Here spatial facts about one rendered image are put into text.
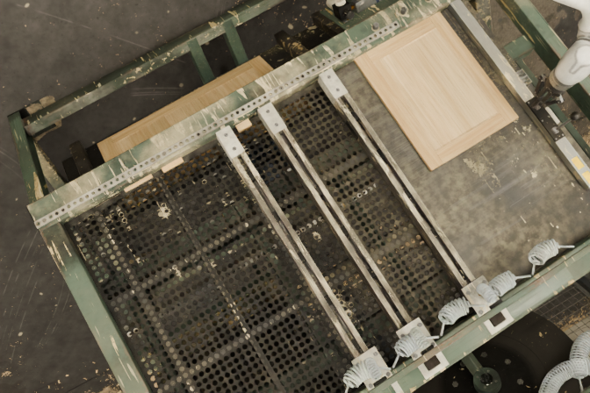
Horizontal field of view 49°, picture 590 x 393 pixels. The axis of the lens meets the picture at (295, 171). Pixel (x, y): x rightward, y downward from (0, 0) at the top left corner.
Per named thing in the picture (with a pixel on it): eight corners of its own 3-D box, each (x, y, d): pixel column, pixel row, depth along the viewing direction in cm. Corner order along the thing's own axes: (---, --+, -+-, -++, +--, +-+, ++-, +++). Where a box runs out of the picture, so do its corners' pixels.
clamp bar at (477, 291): (334, 73, 267) (339, 46, 244) (504, 321, 241) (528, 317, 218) (313, 84, 265) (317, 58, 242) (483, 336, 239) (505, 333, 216)
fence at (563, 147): (456, 3, 278) (459, -3, 274) (594, 183, 257) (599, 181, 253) (447, 8, 277) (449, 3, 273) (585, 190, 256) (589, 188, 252)
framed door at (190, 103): (260, 59, 322) (259, 55, 321) (311, 106, 281) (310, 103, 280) (98, 146, 307) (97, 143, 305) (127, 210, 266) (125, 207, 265)
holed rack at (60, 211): (395, 20, 269) (396, 20, 268) (399, 26, 268) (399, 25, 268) (34, 222, 241) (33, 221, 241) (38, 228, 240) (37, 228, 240)
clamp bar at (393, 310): (275, 105, 262) (274, 82, 239) (442, 363, 236) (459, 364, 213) (254, 117, 260) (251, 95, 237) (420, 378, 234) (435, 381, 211)
